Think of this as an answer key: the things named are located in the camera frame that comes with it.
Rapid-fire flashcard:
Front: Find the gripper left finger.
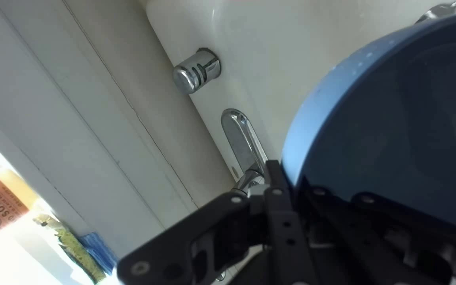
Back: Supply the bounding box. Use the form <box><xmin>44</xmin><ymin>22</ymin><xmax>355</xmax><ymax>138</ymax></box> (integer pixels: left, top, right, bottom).
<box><xmin>116</xmin><ymin>160</ymin><xmax>316</xmax><ymax>285</ymax></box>

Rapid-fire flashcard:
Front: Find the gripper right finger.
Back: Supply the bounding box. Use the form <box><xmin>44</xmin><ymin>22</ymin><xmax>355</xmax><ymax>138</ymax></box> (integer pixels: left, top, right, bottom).
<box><xmin>302</xmin><ymin>185</ymin><xmax>456</xmax><ymax>285</ymax></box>

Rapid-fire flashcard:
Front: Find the blue bowl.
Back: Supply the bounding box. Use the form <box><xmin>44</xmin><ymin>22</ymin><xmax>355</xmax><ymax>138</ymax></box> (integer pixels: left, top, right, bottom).
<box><xmin>281</xmin><ymin>9</ymin><xmax>456</xmax><ymax>235</ymax></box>

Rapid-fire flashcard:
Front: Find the chrome tap lever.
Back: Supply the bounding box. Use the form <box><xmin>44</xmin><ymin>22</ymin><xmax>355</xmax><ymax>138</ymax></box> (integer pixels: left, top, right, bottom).
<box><xmin>220</xmin><ymin>108</ymin><xmax>270</xmax><ymax>195</ymax></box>

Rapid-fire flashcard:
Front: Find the blue cloth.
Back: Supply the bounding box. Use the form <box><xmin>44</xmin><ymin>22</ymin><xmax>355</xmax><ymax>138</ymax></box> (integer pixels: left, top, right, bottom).
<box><xmin>78</xmin><ymin>232</ymin><xmax>119</xmax><ymax>276</ymax></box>

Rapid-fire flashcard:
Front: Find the yellow green sponge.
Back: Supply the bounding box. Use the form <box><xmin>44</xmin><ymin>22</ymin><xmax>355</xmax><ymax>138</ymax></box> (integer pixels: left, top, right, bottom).
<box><xmin>33</xmin><ymin>213</ymin><xmax>106</xmax><ymax>284</ymax></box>

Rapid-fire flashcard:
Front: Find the chrome round knob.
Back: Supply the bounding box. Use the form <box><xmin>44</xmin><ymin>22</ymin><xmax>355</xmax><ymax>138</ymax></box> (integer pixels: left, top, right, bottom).
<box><xmin>172</xmin><ymin>47</ymin><xmax>222</xmax><ymax>95</ymax></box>

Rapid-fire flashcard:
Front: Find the white ceramic sink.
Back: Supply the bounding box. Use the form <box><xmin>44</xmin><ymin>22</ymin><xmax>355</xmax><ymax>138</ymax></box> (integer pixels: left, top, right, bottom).
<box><xmin>139</xmin><ymin>0</ymin><xmax>456</xmax><ymax>198</ymax></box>

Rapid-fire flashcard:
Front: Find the silver metal utensil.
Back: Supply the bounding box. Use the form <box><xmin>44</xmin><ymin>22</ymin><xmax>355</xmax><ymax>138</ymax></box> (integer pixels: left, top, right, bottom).
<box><xmin>414</xmin><ymin>0</ymin><xmax>456</xmax><ymax>24</ymax></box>

